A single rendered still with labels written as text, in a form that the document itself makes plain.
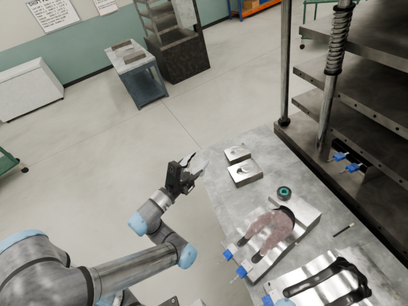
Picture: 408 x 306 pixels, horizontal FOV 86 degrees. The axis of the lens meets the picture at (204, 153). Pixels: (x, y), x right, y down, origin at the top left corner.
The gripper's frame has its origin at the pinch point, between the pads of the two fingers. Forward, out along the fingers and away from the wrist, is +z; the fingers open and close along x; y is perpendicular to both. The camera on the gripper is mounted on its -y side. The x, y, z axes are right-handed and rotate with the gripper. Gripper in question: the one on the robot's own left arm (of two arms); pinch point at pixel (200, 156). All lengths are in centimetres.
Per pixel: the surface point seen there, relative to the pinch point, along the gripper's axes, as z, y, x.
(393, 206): 64, 57, 76
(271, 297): -16, 48, 45
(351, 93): 86, 12, 33
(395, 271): 28, 55, 83
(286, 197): 31, 48, 29
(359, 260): 22, 51, 69
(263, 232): 8, 53, 28
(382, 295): 12, 49, 80
